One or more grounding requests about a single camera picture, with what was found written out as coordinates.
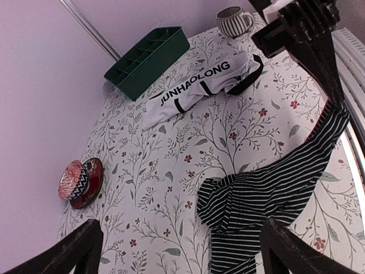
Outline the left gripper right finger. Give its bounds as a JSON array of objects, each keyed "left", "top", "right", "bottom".
[{"left": 261, "top": 219, "right": 355, "bottom": 274}]

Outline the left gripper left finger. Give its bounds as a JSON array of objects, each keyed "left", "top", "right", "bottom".
[{"left": 6, "top": 219, "right": 103, "bottom": 274}]

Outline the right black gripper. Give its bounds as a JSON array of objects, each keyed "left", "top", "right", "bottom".
[{"left": 248, "top": 0, "right": 360, "bottom": 135}]

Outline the navy striped underwear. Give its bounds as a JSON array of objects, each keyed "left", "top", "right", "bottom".
[{"left": 197, "top": 103, "right": 350, "bottom": 273}]

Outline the white black-trimmed underwear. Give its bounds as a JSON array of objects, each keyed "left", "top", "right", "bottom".
[{"left": 141, "top": 52, "right": 263, "bottom": 131}]

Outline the red patterned bowl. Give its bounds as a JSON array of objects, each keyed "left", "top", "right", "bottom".
[{"left": 58, "top": 160, "right": 89, "bottom": 200}]

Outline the floral tablecloth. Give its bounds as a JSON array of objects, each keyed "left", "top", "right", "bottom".
[{"left": 56, "top": 11, "right": 365, "bottom": 274}]

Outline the dark red saucer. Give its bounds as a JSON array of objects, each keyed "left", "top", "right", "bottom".
[{"left": 70, "top": 158, "right": 104, "bottom": 209}]

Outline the striped glass mug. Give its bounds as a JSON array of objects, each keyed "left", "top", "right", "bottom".
[{"left": 216, "top": 6, "right": 256, "bottom": 38}]

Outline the green divided organizer tray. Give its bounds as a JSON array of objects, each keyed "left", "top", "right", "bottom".
[{"left": 104, "top": 26, "right": 190, "bottom": 101}]

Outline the front aluminium rail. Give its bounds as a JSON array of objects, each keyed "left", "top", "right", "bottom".
[{"left": 332, "top": 28, "right": 364, "bottom": 179}]

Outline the left aluminium frame post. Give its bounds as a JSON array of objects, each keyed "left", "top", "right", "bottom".
[{"left": 58, "top": 0, "right": 120, "bottom": 62}]

